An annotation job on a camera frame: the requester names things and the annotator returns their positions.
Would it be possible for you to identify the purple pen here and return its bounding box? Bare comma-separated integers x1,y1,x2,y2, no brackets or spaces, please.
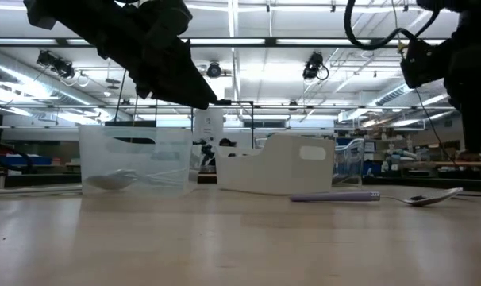
290,187,464,207

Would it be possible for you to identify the black overhead camera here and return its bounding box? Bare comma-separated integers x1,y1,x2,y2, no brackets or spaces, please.
302,50,329,81

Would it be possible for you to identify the round black ceiling lamp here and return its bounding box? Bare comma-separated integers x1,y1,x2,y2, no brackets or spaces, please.
206,62,223,79

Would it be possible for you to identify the black ceiling camera cluster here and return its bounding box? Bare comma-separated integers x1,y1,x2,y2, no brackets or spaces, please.
36,49,77,79

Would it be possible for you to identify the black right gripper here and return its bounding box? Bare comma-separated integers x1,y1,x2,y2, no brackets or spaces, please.
401,23,481,156

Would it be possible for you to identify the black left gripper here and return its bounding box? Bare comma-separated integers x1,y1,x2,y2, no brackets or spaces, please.
77,0,218,110

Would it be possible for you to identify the blue handled silver spoon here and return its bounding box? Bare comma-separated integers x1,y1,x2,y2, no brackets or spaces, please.
117,168,186,187

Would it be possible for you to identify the white board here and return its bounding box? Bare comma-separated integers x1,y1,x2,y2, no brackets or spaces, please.
193,107,225,146

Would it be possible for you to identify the frosted clear plastic bin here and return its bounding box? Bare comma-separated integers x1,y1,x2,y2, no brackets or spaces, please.
78,125,194,198

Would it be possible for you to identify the white plastic bin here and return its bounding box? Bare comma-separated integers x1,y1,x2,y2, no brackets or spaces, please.
215,133,337,195

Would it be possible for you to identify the blue storage bin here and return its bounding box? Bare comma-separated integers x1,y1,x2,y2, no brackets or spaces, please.
0,155,53,166

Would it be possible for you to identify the thick black gripper cable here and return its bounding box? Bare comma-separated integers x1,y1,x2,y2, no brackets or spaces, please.
343,0,442,52

